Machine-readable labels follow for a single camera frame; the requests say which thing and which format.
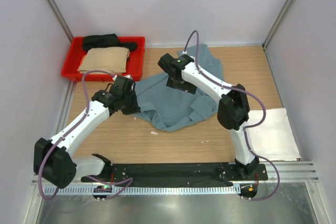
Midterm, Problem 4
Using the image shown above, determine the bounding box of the blue t-shirt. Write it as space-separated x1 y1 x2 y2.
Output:
133 43 225 133

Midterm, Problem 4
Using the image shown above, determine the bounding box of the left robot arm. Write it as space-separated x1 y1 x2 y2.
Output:
33 76 140 189

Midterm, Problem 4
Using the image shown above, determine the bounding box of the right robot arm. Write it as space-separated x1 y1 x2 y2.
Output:
158 54 259 180

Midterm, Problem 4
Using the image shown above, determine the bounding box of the slotted cable duct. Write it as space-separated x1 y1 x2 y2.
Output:
57 184 240 196

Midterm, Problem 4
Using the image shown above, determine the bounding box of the red plastic bin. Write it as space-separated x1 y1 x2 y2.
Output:
61 37 145 82

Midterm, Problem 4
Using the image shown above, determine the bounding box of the black t-shirt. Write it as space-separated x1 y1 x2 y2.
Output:
82 34 138 52

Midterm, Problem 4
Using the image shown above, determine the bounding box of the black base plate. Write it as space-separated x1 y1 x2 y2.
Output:
94 162 268 182

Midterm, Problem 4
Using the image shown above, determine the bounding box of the beige folded t-shirt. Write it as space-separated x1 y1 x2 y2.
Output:
77 47 130 74

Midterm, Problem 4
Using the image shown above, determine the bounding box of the white folded t-shirt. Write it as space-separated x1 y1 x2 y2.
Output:
247 108 301 161

